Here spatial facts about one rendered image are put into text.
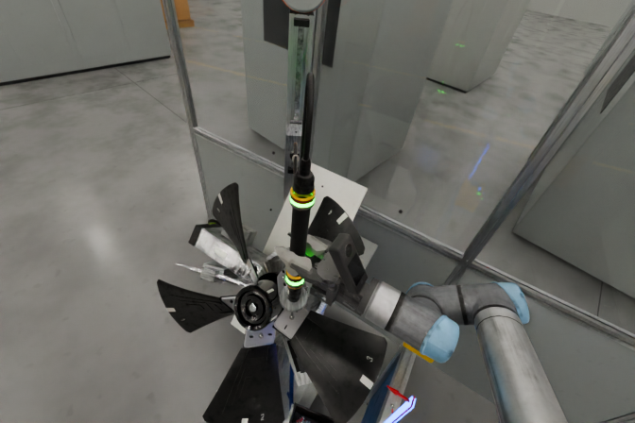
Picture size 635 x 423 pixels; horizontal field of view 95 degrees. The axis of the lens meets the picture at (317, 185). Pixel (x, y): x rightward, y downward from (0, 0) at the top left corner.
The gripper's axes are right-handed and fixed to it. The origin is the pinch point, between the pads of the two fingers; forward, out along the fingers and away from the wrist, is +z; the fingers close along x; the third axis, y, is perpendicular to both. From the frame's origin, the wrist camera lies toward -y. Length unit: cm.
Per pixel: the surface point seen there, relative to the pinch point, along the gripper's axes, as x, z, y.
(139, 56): 264, 504, 142
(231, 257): 7.9, 27.8, 38.2
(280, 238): 23.7, 19.1, 37.4
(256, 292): -2.3, 7.5, 25.4
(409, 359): 25, -40, 65
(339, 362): -2.0, -19.3, 32.7
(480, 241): 71, -46, 38
